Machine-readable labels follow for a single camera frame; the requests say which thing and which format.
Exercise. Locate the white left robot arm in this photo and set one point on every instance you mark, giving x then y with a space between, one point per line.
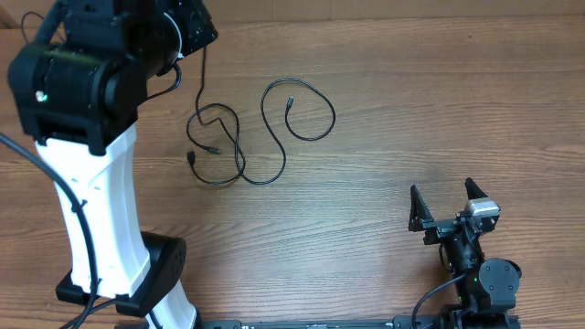
78 85

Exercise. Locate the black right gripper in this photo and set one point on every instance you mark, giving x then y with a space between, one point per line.
439 228

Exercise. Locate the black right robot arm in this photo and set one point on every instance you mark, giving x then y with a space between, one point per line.
486 286

